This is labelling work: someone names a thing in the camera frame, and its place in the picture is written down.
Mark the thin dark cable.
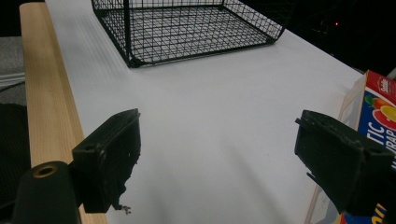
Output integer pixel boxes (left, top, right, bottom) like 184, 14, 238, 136
0, 80, 26, 93

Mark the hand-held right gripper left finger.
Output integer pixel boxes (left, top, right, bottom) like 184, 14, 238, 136
71, 108, 142, 215

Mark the dark mesh chair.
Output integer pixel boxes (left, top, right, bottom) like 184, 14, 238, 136
0, 103, 33, 220

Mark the light wooden table edge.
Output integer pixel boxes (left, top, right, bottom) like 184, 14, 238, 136
19, 2, 109, 224

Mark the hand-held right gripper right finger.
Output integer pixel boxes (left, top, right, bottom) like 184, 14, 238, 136
294, 109, 396, 217

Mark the black wire mesh basket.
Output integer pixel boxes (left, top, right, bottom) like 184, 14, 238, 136
91, 0, 286, 69

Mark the blue red plastic wrap box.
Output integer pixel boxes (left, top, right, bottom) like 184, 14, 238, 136
304, 69, 396, 224

